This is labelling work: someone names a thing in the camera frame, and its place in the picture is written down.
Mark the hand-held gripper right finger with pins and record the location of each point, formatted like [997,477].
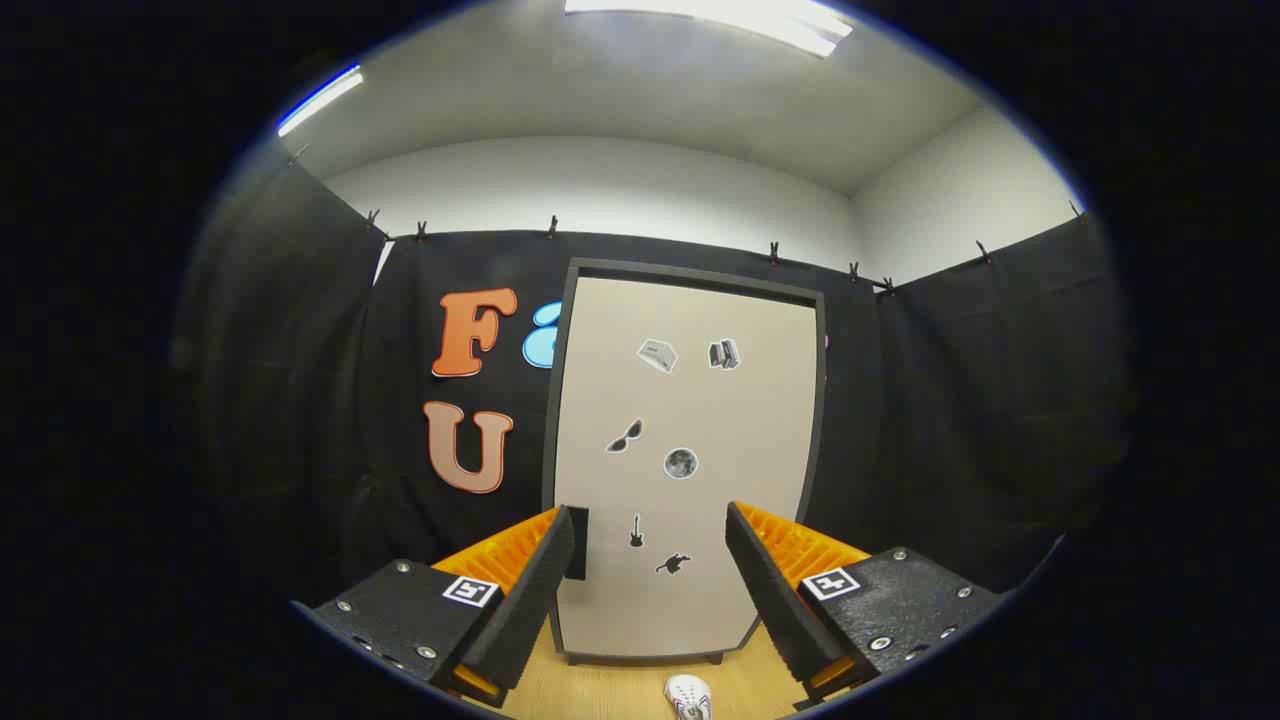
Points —
[775,610]

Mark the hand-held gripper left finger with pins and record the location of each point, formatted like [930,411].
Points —
[530,610]

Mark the white striped canvas shoe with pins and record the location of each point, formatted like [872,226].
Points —
[688,692]

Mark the beige shoe cabinet door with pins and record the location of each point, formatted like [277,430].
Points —
[690,400]

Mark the dark grey shoe cabinet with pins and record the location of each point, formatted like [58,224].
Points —
[700,272]

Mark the black backdrop cloth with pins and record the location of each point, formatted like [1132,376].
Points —
[950,400]

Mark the row of black cloth clips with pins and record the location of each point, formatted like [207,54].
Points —
[552,228]

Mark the narrow ceiling light strip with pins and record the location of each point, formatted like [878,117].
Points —
[320,100]

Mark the wide ceiling light panel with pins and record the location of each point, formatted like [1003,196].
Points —
[720,15]

